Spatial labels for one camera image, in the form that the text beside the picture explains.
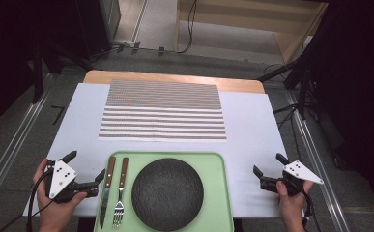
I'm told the wooden-handled fork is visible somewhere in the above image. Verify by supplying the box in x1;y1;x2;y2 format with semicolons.
112;157;129;228

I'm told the striped woven placemat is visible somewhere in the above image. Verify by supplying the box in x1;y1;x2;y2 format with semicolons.
98;79;228;143

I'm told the wooden-handled knife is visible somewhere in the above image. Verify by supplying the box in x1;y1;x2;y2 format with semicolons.
99;156;117;230

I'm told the metal floor rail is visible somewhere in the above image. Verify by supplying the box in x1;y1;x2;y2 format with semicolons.
285;91;350;232
0;73;55;217

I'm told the black metal stand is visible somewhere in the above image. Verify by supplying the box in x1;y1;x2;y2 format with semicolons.
29;32;67;104
256;47;324;120

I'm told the black curtain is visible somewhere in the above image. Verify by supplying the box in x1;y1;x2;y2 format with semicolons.
0;0;79;136

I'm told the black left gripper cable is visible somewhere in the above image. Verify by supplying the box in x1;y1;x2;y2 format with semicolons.
25;168;54;232

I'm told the black textured plate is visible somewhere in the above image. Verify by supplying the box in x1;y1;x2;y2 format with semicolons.
130;158;205;232

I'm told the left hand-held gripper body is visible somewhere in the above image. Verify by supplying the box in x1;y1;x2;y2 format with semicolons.
44;159;100;205

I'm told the person's right hand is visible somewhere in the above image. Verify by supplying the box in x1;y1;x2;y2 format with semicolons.
275;179;315;232

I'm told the wooden table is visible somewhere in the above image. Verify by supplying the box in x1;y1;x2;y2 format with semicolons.
82;70;266;95

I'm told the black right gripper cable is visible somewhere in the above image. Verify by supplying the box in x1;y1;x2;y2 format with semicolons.
302;189;321;232

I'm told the black power cable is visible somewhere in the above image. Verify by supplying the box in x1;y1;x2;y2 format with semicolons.
177;0;198;55

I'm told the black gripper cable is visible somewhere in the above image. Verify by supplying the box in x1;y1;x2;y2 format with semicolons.
302;189;321;232
25;168;54;232

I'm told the person's left hand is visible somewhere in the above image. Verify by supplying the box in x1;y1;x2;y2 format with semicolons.
33;158;88;232

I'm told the dark glass cabinet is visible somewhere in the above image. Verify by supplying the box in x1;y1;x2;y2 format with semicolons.
74;0;122;57

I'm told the light wooden cabinet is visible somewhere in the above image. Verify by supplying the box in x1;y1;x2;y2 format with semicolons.
175;0;329;65

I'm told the green plastic tray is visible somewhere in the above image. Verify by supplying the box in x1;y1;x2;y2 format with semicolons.
93;151;235;232

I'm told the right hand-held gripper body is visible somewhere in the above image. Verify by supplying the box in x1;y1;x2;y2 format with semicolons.
259;159;326;197

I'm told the white table cover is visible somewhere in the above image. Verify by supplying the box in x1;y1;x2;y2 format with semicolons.
22;82;289;218

